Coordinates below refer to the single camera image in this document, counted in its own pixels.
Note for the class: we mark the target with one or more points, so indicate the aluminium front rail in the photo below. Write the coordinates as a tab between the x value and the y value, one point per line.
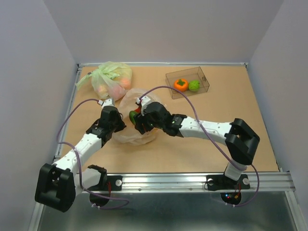
194	182

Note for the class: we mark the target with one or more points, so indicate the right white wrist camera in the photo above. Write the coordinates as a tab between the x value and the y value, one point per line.
143	102

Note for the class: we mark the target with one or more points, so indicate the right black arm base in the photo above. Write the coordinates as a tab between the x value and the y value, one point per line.
230	190

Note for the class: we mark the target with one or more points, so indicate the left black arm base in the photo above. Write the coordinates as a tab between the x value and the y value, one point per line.
107	184

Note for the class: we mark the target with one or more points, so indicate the orange translucent plastic bag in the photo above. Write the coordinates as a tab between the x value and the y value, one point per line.
130	135

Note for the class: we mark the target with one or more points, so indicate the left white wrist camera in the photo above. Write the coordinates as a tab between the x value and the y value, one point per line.
107	102

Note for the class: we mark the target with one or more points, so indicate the clear plastic box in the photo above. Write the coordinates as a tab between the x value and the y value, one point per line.
190	74

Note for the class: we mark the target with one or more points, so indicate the green plastic bag with fruit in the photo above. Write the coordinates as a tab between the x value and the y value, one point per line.
110	79

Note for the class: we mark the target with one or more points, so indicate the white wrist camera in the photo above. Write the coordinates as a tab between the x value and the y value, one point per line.
107	102
143	102

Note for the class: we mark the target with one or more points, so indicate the green smooth fruit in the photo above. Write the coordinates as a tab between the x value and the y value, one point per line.
131	116

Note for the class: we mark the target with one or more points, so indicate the orange persimmon with green calyx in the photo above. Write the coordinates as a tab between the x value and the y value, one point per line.
181	84

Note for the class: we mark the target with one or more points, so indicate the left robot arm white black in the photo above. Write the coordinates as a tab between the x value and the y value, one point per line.
59	183

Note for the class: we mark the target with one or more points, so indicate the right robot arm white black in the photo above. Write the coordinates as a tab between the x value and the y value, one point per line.
240	139

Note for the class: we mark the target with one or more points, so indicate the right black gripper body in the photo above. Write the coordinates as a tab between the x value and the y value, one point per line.
158	125

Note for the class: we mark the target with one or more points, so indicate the green bumpy fruit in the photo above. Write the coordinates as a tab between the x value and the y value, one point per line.
194	85

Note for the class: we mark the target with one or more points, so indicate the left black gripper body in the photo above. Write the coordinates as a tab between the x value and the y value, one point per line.
113	126

